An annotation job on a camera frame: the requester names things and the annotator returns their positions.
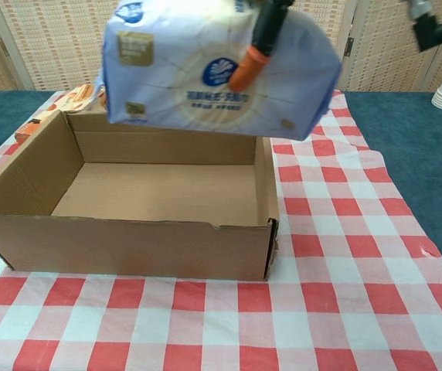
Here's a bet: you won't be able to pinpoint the right silver hand orange fingertips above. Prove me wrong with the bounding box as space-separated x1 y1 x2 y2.
228 0 295 88

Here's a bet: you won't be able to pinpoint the white blue flour bag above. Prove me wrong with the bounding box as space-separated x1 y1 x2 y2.
100 0 344 142

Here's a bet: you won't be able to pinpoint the orange biscuit box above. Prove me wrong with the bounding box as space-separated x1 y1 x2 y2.
14 83 109 145

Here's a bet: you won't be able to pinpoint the brown cardboard box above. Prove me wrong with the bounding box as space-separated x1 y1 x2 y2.
0 110 282 281

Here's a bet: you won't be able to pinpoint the red white checkered tablecloth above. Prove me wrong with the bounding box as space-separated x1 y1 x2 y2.
0 89 442 371

